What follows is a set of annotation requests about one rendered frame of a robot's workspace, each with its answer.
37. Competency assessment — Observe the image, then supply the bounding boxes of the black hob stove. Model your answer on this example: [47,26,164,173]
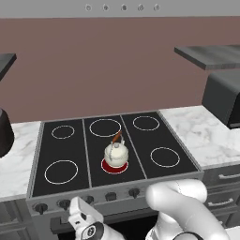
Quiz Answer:
[25,111,204,240]

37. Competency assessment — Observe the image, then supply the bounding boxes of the dark brown round pot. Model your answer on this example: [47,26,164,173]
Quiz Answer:
[0,107,16,158]

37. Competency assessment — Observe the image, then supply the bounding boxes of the black microwave oven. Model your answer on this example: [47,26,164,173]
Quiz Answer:
[201,70,240,130]

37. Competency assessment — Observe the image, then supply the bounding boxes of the black stove knob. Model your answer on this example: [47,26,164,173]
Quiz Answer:
[57,199,72,211]
[33,202,49,216]
[104,191,118,202]
[127,187,142,199]
[83,195,96,205]

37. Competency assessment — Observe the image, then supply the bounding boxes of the grey range hood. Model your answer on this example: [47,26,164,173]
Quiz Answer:
[0,0,240,19]

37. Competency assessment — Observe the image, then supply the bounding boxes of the grey base cupboard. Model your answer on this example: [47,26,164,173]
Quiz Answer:
[0,198,36,240]

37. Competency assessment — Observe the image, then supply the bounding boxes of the grey drawer front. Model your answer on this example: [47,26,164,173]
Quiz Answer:
[204,186,240,218]
[202,163,240,189]

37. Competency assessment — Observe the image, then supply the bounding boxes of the grey wooden wall cupboard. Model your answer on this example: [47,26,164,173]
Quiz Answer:
[173,44,240,71]

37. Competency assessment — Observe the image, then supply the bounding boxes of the silver drawer handle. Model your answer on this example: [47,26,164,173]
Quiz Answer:
[207,198,235,208]
[217,172,240,181]

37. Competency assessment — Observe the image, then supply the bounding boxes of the dark wall cupboard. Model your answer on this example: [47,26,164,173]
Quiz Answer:
[0,52,18,81]

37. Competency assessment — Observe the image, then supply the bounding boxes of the white kettle with brown handle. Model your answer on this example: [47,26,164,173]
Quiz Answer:
[103,130,129,169]

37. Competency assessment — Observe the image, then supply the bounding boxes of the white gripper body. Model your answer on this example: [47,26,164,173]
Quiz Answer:
[67,196,104,225]

